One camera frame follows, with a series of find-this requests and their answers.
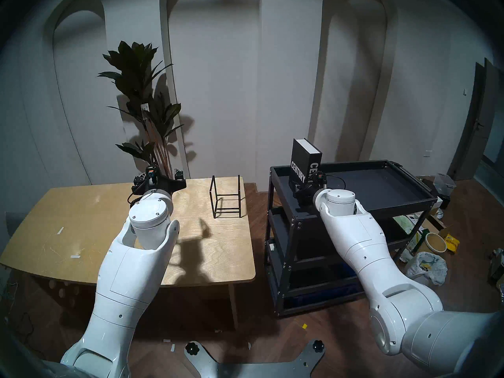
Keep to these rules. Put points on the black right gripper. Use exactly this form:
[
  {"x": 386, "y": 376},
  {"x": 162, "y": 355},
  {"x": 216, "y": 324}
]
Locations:
[{"x": 307, "y": 192}]

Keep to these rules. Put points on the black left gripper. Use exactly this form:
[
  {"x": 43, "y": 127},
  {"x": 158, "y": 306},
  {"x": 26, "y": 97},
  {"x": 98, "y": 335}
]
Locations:
[{"x": 165, "y": 184}]

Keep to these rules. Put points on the black Century book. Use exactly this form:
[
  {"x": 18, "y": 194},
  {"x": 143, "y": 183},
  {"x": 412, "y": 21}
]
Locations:
[{"x": 303, "y": 156}]

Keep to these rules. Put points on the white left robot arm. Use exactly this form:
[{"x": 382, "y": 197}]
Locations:
[{"x": 134, "y": 271}]

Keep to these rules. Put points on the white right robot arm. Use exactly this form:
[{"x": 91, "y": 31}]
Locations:
[{"x": 366, "y": 243}]

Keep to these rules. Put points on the black three-tier metal cart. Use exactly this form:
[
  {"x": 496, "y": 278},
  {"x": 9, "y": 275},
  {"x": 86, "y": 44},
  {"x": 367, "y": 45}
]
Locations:
[{"x": 378, "y": 184}]

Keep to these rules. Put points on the tall green potted plant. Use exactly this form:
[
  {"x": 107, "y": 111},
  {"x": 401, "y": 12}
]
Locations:
[{"x": 138, "y": 82}]

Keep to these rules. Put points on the green and white bag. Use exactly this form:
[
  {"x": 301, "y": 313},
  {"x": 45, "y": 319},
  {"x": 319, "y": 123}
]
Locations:
[{"x": 407, "y": 225}]

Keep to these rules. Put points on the blue plastic bin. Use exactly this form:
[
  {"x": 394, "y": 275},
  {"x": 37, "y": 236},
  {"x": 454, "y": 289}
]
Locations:
[{"x": 350, "y": 292}]

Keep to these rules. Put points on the wooden table leg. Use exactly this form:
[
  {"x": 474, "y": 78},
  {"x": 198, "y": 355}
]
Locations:
[{"x": 234, "y": 306}]

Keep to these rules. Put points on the clear plastic container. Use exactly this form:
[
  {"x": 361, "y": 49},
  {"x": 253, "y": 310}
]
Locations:
[{"x": 445, "y": 184}]

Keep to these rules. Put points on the round beige bowl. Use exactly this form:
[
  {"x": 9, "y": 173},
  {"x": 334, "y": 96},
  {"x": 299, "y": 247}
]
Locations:
[{"x": 436, "y": 242}]

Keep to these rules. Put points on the white bin with bag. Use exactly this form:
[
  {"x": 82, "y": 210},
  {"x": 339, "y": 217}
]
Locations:
[{"x": 425, "y": 267}]

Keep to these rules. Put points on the yellow packet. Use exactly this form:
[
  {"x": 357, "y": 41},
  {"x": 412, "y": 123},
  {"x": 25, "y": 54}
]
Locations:
[{"x": 452, "y": 242}]

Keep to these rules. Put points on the black base knob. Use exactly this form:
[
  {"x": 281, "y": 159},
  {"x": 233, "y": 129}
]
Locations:
[
  {"x": 191, "y": 348},
  {"x": 318, "y": 346}
]

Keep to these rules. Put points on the dark door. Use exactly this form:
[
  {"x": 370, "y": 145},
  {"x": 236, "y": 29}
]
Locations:
[{"x": 476, "y": 121}]

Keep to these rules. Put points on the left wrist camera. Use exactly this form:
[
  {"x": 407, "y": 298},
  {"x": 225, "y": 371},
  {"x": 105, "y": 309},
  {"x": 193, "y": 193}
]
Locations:
[{"x": 151, "y": 174}]

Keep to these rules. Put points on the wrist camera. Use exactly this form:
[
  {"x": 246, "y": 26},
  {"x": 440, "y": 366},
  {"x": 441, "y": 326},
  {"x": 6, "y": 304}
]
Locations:
[
  {"x": 151, "y": 174},
  {"x": 319, "y": 177}
]

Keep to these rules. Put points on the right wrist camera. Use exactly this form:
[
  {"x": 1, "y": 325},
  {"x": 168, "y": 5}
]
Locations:
[{"x": 319, "y": 177}]

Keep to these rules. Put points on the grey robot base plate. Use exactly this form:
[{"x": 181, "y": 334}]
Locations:
[{"x": 252, "y": 367}]

